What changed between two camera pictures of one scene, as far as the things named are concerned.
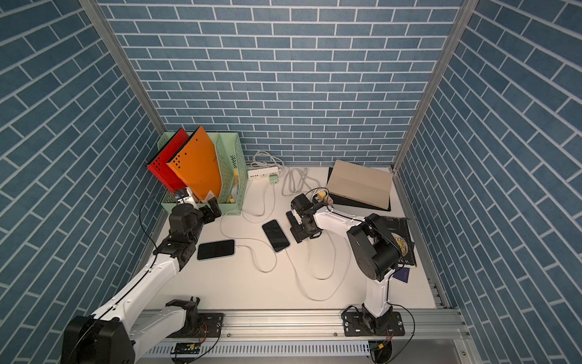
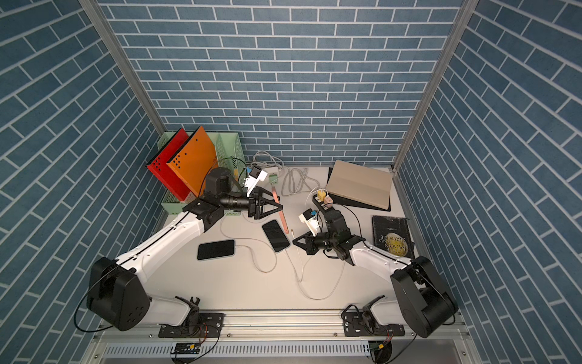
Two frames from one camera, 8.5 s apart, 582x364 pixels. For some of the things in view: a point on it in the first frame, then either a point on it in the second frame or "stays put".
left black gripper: x=214 y=207 -> x=253 y=210
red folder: x=158 y=163 stays put
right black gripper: x=297 y=233 -> x=310 y=245
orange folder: x=197 y=164 stays put
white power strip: x=264 y=174 stays put
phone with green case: x=276 y=235 stays put
